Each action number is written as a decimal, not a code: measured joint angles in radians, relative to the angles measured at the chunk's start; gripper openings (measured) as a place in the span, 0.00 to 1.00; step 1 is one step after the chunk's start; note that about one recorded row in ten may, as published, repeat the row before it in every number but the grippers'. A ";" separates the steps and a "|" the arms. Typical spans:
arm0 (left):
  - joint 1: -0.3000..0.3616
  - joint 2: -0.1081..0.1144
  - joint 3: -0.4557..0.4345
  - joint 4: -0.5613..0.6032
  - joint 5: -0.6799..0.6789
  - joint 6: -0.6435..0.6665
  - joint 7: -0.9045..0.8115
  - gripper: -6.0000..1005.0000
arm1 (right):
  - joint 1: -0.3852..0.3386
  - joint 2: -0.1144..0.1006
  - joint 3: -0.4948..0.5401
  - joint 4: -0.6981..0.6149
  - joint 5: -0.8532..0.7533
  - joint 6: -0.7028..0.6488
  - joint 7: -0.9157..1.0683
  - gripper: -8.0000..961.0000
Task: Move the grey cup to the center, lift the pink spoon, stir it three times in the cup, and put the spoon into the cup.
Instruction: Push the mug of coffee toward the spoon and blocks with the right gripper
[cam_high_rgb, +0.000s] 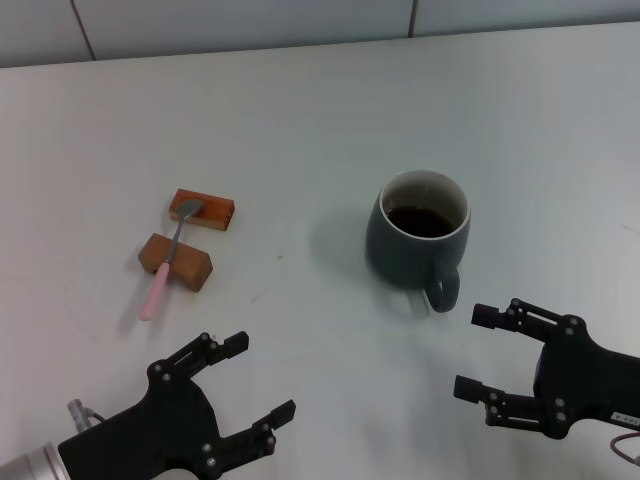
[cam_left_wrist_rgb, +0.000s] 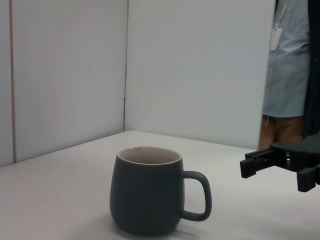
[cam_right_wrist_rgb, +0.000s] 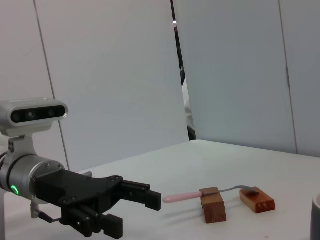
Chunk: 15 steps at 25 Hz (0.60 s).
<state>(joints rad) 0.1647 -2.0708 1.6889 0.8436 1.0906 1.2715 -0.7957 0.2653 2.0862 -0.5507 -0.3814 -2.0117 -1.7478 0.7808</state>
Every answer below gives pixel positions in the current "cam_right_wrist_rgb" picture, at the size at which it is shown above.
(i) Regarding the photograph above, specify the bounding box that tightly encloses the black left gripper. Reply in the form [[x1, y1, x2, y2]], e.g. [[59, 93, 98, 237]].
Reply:
[[32, 170, 162, 238]]

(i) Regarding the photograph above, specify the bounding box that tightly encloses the pink handled metal spoon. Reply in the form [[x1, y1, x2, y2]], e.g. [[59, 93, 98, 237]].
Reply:
[[162, 185, 260, 205]]

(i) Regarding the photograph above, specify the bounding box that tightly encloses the grey ceramic cup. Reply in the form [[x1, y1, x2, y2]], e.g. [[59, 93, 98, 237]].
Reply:
[[310, 192, 320, 240]]

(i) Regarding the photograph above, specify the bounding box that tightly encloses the arched wooden block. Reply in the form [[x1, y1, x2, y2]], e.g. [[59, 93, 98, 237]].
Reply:
[[199, 186, 228, 224]]

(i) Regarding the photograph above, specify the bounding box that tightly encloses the rectangular wooden block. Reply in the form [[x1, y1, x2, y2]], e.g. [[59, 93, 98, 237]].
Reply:
[[239, 186, 276, 214]]

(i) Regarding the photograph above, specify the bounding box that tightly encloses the thin left arm cable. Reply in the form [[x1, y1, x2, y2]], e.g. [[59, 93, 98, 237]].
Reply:
[[31, 202, 62, 223]]

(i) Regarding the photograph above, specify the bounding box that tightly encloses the silver camera mount bracket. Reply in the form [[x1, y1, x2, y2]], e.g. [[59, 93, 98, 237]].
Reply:
[[7, 134, 35, 158]]

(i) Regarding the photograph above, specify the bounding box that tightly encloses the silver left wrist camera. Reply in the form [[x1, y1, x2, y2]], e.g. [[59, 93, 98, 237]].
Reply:
[[0, 97, 69, 137]]

